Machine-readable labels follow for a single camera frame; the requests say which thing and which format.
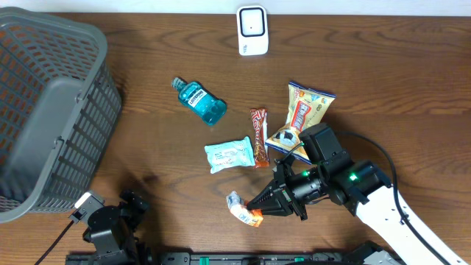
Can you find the teal mouthwash bottle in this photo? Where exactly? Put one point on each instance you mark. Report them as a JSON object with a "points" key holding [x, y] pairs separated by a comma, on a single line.
{"points": [[203, 103]]}

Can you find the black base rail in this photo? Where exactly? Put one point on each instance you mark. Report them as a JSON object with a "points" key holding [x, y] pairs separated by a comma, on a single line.
{"points": [[367, 253]]}

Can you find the teal wet wipes pack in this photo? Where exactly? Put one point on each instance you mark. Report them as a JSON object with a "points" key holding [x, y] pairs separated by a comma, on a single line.
{"points": [[230, 154]]}

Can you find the small orange juice carton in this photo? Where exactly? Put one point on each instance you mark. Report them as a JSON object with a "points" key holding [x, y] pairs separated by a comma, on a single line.
{"points": [[238, 208]]}

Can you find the white barcode scanner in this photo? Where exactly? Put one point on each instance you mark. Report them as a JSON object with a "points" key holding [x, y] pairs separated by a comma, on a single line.
{"points": [[253, 34]]}

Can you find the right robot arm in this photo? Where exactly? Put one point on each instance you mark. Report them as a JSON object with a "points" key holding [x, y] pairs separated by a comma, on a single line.
{"points": [[368, 194]]}

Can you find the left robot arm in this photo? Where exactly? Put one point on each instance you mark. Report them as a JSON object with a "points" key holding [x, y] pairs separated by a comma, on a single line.
{"points": [[111, 229]]}

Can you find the yellow snack bag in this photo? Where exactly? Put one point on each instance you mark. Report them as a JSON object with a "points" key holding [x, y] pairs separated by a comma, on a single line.
{"points": [[306, 108]]}

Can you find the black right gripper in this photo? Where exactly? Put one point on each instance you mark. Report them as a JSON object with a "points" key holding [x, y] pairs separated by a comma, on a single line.
{"points": [[268, 202]]}

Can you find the grey plastic shopping basket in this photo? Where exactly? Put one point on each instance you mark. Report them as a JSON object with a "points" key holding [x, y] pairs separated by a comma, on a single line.
{"points": [[59, 108]]}

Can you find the orange red snack bar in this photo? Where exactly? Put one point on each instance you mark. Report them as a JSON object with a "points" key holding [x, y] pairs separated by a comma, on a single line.
{"points": [[259, 122]]}

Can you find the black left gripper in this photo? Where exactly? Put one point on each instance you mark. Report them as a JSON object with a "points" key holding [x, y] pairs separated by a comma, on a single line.
{"points": [[133, 213]]}

